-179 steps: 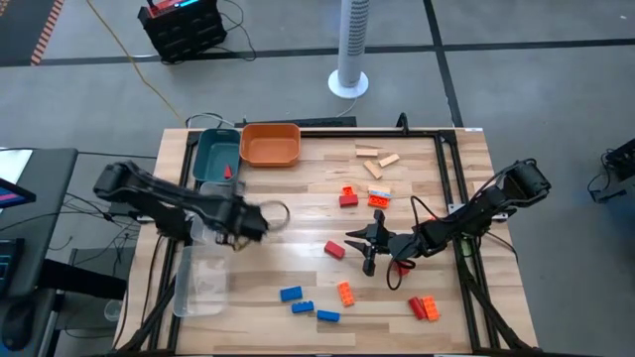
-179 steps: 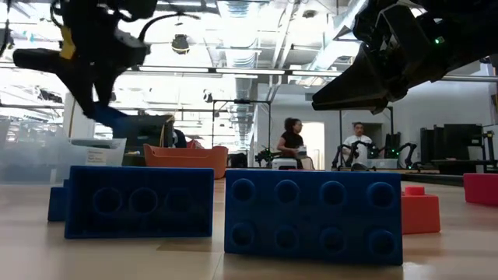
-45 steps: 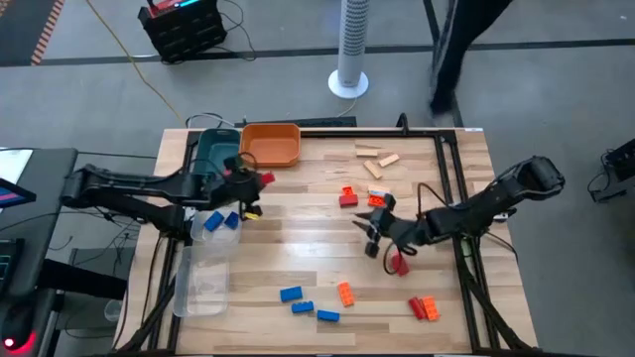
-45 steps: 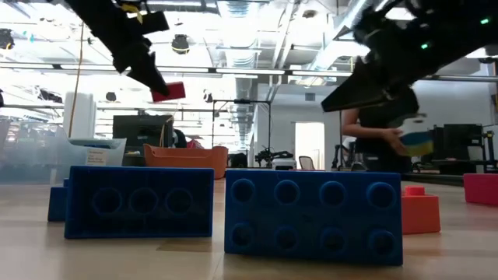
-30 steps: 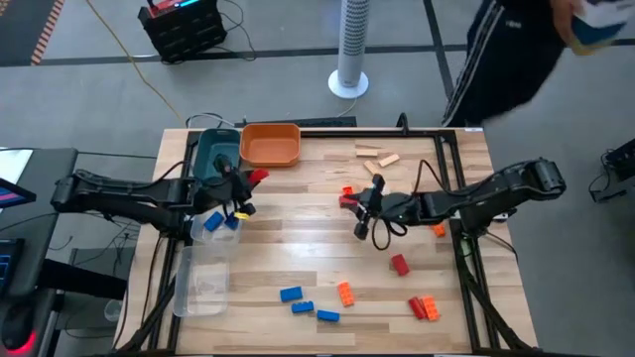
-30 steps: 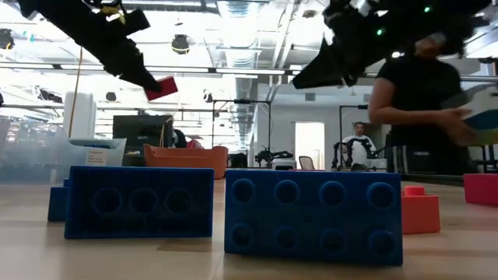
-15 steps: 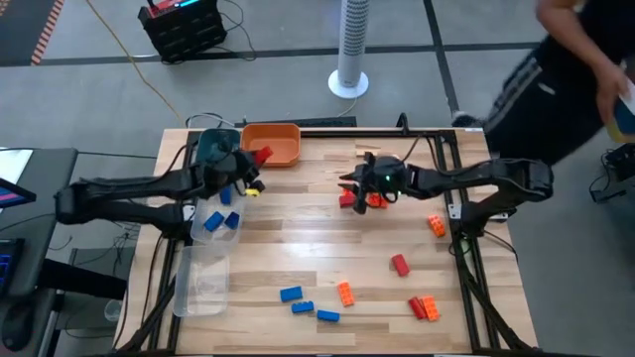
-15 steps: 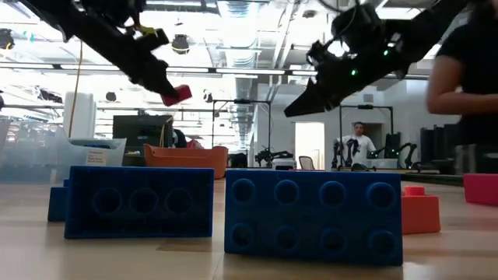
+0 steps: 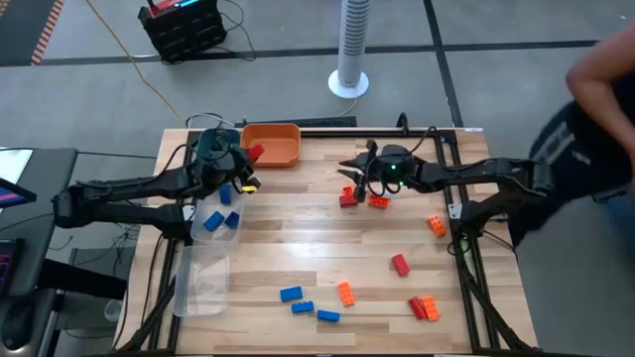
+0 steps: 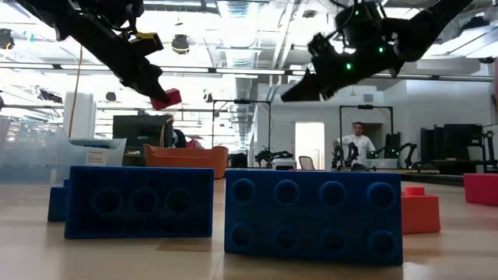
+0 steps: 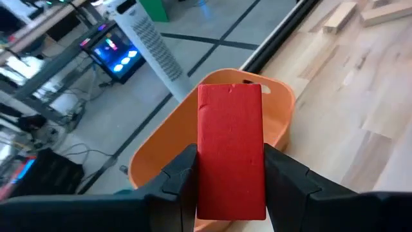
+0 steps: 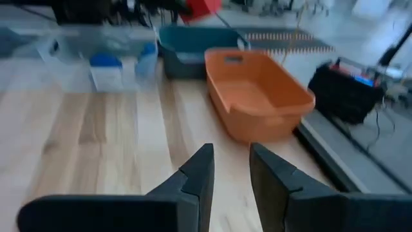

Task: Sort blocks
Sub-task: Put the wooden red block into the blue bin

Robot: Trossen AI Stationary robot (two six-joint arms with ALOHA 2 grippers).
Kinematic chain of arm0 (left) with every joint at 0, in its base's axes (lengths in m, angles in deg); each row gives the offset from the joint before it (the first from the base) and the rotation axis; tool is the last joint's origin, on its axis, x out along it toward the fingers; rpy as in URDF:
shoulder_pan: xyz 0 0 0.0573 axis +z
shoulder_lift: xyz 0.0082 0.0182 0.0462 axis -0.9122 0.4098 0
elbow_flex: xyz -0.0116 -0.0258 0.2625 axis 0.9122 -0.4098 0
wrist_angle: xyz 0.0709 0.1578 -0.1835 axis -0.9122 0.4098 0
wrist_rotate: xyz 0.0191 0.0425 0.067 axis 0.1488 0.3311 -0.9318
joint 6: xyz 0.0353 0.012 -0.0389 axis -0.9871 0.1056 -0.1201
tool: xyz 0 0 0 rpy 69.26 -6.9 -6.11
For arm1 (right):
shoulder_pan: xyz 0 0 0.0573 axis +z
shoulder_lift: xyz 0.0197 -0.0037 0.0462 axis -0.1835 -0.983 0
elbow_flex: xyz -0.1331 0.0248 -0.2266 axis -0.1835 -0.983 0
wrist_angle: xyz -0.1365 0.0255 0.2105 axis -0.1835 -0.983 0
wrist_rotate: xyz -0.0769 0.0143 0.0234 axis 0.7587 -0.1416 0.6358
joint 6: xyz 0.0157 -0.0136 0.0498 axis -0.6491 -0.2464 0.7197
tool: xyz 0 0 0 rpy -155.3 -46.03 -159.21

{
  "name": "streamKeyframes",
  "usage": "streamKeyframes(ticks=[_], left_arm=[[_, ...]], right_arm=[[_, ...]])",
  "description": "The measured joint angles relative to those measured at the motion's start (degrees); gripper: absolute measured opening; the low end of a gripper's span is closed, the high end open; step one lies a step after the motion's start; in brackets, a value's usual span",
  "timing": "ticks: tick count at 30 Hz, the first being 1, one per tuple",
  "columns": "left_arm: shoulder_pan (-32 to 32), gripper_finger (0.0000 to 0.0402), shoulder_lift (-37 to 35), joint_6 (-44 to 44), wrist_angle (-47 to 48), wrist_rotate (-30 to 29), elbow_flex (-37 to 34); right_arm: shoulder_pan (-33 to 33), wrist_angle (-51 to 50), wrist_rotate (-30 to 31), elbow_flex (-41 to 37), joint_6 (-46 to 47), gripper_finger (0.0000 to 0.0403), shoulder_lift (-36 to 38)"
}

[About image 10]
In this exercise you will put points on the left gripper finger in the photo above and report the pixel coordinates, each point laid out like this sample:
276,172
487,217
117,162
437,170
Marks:
157,89

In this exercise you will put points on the small red toy brick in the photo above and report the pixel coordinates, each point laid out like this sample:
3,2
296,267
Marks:
169,99

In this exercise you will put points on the large blue toy brick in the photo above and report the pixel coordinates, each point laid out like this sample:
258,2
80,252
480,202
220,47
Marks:
78,218
311,210

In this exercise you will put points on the small blue toy brick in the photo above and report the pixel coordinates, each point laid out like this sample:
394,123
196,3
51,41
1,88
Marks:
57,204

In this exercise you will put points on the orange-red toy brick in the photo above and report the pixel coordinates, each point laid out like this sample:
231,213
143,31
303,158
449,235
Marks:
422,214

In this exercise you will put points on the pink-red toy brick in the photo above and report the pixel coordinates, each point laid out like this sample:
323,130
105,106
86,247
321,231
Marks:
482,190

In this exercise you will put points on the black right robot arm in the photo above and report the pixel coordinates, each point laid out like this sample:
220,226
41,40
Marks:
428,27

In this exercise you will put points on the black background robot arm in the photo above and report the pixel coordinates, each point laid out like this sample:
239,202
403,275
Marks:
406,151
352,153
276,155

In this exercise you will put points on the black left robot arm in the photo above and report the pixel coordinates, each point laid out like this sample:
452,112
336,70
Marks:
85,35

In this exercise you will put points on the black monitor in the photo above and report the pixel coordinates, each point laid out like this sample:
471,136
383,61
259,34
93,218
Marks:
140,130

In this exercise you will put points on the person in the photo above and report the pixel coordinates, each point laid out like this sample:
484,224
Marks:
360,145

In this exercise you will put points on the red rounded object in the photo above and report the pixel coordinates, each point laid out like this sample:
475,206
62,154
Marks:
194,144

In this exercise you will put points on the office chair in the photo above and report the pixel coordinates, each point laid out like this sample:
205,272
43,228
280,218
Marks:
306,162

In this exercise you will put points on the white column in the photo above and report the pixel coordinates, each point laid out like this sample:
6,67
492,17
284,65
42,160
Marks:
79,114

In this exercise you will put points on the orange plastic tub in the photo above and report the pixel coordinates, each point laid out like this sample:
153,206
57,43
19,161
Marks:
186,161

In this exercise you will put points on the white box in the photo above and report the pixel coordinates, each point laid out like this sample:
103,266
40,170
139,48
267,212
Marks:
284,164

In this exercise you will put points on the grey dome object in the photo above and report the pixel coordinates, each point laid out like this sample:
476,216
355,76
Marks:
360,167

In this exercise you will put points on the white paper label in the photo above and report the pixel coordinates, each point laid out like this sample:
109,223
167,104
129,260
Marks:
95,157

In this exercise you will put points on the clear plastic bin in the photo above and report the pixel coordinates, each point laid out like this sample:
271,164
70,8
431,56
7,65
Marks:
70,159

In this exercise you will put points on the black cabinets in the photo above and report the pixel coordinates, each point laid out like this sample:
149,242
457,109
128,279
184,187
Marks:
451,144

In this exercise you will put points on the black ceiling device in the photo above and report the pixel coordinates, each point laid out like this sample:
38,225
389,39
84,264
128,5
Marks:
5,39

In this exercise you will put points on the black equipment stand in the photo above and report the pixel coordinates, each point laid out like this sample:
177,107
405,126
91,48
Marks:
489,151

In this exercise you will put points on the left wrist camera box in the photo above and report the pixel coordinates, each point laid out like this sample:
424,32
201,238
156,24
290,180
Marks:
148,44

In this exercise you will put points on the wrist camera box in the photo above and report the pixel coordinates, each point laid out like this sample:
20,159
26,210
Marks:
148,44
358,25

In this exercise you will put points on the black rig frame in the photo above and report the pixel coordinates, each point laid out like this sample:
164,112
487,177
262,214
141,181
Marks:
341,128
268,128

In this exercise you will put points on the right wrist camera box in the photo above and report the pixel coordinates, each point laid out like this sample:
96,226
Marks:
358,25

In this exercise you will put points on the long ceiling light rail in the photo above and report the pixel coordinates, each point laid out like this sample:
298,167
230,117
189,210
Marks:
249,71

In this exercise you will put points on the silver ventilation duct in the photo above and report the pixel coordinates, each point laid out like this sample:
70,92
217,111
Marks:
243,85

